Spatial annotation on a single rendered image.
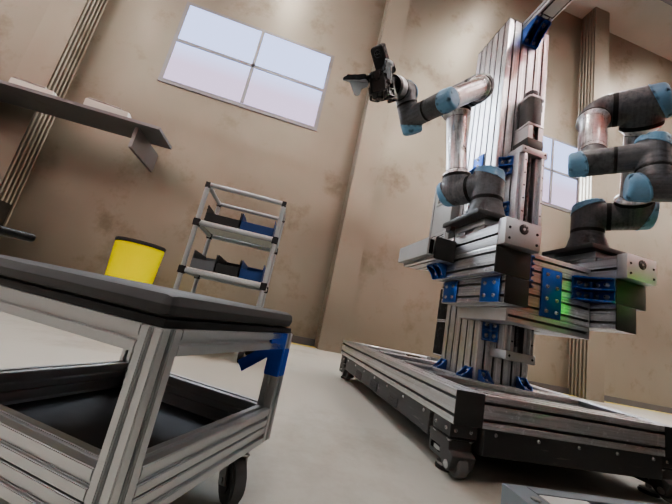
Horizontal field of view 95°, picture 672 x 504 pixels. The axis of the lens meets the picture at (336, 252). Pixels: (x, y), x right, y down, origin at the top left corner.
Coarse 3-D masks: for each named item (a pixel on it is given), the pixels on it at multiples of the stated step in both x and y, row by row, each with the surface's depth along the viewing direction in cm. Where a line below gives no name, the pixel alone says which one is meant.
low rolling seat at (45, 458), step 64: (0, 256) 44; (64, 320) 37; (128, 320) 34; (192, 320) 38; (256, 320) 51; (0, 384) 50; (64, 384) 59; (128, 384) 32; (192, 384) 65; (0, 448) 34; (64, 448) 33; (128, 448) 30; (192, 448) 39
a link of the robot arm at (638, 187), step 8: (648, 168) 79; (656, 168) 78; (664, 168) 77; (632, 176) 80; (640, 176) 79; (648, 176) 78; (656, 176) 77; (664, 176) 76; (624, 184) 84; (632, 184) 79; (640, 184) 78; (648, 184) 78; (656, 184) 77; (664, 184) 76; (624, 192) 83; (632, 192) 80; (640, 192) 79; (648, 192) 78; (656, 192) 77; (664, 192) 76; (632, 200) 81; (640, 200) 80; (648, 200) 79; (656, 200) 79; (664, 200) 78
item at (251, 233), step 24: (240, 192) 191; (216, 216) 190; (264, 216) 229; (192, 240) 181; (240, 240) 220; (264, 240) 189; (192, 264) 183; (216, 264) 185; (240, 264) 188; (192, 288) 211; (264, 288) 183
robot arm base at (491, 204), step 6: (474, 198) 120; (480, 198) 117; (486, 198) 116; (492, 198) 116; (498, 198) 116; (474, 204) 118; (480, 204) 116; (486, 204) 115; (492, 204) 114; (498, 204) 115; (468, 210) 120; (492, 210) 113; (498, 210) 113
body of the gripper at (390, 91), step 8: (376, 72) 97; (376, 80) 98; (384, 80) 96; (392, 80) 98; (400, 80) 103; (368, 88) 99; (376, 88) 98; (384, 88) 96; (392, 88) 98; (400, 88) 104; (376, 96) 99; (384, 96) 101; (392, 96) 101
